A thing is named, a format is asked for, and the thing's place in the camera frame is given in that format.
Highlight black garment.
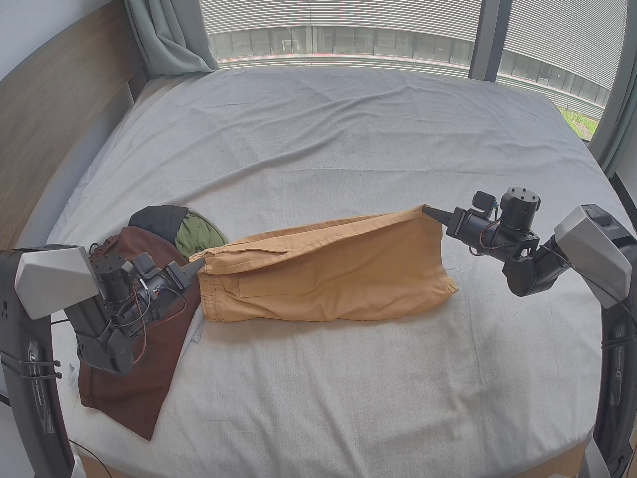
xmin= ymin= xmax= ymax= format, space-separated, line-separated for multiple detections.
xmin=129 ymin=205 xmax=190 ymax=243

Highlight black cable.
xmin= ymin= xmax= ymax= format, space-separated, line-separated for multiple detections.
xmin=69 ymin=438 xmax=109 ymax=478
xmin=540 ymin=246 xmax=637 ymax=327

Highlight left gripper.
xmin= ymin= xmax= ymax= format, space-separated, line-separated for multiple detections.
xmin=143 ymin=261 xmax=193 ymax=313

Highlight green garment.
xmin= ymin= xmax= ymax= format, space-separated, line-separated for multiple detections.
xmin=175 ymin=210 xmax=227 ymax=263

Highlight bed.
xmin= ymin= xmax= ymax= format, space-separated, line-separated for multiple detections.
xmin=0 ymin=0 xmax=637 ymax=478

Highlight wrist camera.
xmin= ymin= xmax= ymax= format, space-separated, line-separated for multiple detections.
xmin=472 ymin=191 xmax=497 ymax=216
xmin=131 ymin=252 xmax=159 ymax=281

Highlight dark brown shorts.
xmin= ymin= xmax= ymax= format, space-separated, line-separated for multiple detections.
xmin=77 ymin=224 xmax=200 ymax=441

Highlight window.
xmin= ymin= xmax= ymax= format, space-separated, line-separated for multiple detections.
xmin=191 ymin=0 xmax=629 ymax=143

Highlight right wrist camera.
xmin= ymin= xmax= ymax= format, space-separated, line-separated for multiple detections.
xmin=472 ymin=191 xmax=497 ymax=216

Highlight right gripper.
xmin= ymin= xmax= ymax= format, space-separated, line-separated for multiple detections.
xmin=445 ymin=207 xmax=499 ymax=257

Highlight tan shorts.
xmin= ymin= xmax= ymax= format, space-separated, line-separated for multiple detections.
xmin=196 ymin=206 xmax=460 ymax=323

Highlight white garment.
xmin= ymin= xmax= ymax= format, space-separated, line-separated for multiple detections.
xmin=59 ymin=312 xmax=206 ymax=388

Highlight grey-green curtain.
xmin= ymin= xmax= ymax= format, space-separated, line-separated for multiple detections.
xmin=117 ymin=0 xmax=221 ymax=78

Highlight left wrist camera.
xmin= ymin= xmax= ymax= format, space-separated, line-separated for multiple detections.
xmin=131 ymin=252 xmax=159 ymax=281

